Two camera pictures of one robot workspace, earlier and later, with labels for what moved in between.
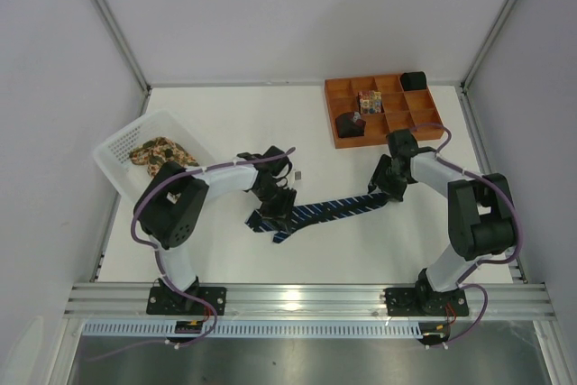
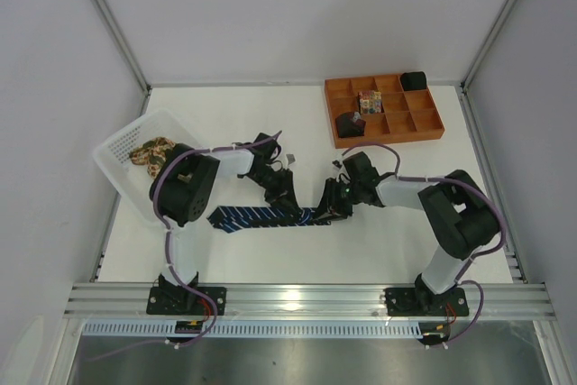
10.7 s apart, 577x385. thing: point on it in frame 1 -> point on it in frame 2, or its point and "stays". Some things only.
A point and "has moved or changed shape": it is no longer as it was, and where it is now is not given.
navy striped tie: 314,214 has moved or changed shape
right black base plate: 425,302 stays
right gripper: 385,181 -> 336,194
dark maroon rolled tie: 350,124 stays
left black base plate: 163,301 stays
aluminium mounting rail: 491,302 stays
